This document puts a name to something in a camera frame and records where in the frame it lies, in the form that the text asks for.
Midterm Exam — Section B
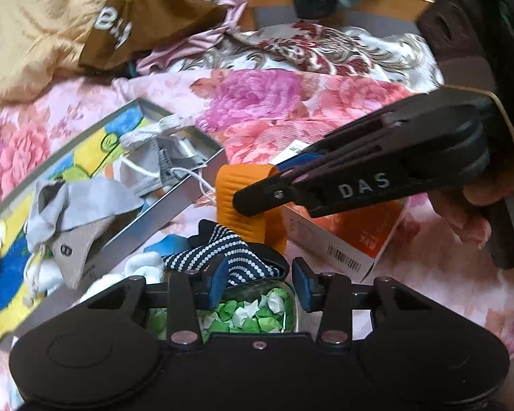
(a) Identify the beige drawstring pouch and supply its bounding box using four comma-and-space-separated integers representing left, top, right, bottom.
47, 216, 115, 289

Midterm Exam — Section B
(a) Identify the brown colourful striped garment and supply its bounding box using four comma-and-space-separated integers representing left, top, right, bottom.
78, 0, 227, 72

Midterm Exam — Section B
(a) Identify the white blue tissue pack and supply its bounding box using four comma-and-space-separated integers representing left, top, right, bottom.
144, 234, 191, 257

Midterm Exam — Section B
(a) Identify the white knitted sock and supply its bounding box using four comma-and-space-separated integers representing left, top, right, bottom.
78, 251, 164, 303

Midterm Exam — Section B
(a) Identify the pink floral bed cover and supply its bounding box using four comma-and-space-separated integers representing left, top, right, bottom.
0, 69, 514, 410

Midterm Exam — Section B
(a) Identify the maroon gold patterned blanket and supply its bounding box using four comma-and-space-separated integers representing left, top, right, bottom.
166, 21, 444, 93

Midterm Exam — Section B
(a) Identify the orange ribbed band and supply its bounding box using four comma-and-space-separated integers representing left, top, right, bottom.
215, 163, 288, 253

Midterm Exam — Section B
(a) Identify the grey cloth face mask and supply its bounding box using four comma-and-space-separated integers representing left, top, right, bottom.
119, 114, 215, 197

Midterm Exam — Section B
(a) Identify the yellow dotted quilt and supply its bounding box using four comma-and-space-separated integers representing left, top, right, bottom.
0, 0, 107, 107

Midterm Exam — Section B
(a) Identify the orange white carton box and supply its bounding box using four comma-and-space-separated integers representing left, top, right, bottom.
280, 138, 411, 284

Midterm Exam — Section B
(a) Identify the right human hand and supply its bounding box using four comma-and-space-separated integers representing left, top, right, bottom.
427, 150, 514, 249

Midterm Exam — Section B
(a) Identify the grey sock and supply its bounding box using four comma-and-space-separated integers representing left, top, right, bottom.
25, 176, 144, 252

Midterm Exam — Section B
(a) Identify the navy white dotted sock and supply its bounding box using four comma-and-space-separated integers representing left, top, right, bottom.
162, 219, 290, 288

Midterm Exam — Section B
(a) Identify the lilac cloth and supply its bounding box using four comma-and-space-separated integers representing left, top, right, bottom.
136, 0, 248, 75

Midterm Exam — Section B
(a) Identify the grey tray with cartoon cloth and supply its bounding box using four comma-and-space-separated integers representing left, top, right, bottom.
0, 98, 227, 348

